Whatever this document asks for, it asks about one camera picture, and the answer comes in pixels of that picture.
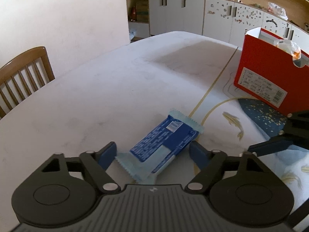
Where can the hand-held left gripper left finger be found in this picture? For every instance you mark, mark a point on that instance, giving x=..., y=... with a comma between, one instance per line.
x=107, y=156

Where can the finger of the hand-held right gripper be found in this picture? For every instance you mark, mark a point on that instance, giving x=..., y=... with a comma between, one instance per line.
x=268, y=146
x=300, y=117

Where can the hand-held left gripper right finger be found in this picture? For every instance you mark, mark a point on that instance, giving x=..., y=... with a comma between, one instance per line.
x=199, y=156

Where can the blue snack packet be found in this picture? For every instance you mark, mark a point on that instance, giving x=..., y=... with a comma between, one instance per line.
x=159, y=142

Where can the red cardboard box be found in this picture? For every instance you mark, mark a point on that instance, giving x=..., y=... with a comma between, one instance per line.
x=268, y=75

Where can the white and grey bag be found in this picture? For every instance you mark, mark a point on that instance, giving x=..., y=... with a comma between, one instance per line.
x=288, y=48

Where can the white fish-patterned desktop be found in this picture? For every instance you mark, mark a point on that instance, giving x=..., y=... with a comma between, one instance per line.
x=108, y=89

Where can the white plastic bag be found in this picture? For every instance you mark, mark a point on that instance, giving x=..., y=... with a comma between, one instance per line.
x=277, y=9

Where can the white cabinet with stickers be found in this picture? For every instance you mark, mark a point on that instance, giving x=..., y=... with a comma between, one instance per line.
x=243, y=21

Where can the wooden chair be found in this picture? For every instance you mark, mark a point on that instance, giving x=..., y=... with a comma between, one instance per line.
x=24, y=75

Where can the pale blue bag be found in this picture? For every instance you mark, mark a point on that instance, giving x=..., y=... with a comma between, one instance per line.
x=132, y=33

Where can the red bottle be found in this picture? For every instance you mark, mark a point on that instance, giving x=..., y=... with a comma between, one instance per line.
x=133, y=14

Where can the printed cardboard box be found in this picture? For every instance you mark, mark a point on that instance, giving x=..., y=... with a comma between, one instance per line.
x=143, y=11

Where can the grey cabinet wall unit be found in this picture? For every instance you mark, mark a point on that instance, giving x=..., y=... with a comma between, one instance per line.
x=173, y=14

